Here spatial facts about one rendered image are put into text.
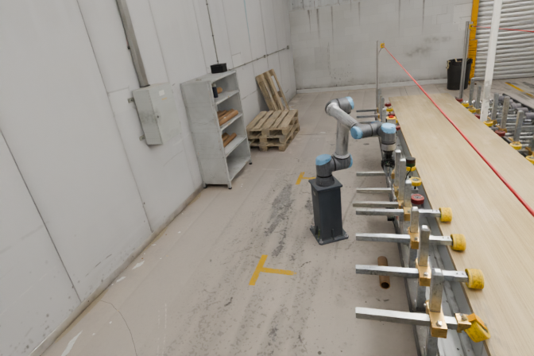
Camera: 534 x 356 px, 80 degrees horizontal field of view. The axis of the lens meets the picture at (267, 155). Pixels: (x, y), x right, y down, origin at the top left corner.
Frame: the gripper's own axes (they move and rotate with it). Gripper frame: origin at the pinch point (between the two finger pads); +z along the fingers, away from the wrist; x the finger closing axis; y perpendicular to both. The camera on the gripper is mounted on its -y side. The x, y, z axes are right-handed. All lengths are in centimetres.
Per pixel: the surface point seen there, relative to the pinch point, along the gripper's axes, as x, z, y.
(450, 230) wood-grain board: 28, 10, 49
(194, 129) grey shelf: -236, 6, -159
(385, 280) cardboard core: -1, 92, 3
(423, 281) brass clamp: 7, 6, 95
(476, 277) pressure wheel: 28, 4, 92
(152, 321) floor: -183, 100, 62
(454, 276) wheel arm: 20, 5, 91
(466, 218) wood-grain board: 40, 10, 37
